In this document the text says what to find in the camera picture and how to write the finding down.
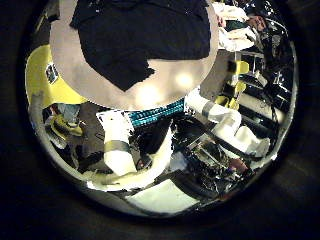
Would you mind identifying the black piece of clothing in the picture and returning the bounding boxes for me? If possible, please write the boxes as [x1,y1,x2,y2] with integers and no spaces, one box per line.
[69,0,212,92]

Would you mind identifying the teal striped rack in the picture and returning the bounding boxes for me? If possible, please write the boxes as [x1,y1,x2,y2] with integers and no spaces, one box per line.
[127,98,186,128]

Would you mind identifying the yellow plastic chair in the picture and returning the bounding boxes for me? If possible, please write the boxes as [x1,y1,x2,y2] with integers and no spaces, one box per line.
[233,59,251,76]
[214,81,248,111]

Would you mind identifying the person in jeans, yellow shoes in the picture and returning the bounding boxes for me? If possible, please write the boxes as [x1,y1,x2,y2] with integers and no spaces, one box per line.
[46,102,85,150]

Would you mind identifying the black and white sticker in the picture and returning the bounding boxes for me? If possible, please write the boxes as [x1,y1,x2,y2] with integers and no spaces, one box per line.
[45,62,60,85]

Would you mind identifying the yellow chair with sticker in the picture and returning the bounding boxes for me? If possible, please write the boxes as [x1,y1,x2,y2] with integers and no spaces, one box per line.
[24,44,88,108]

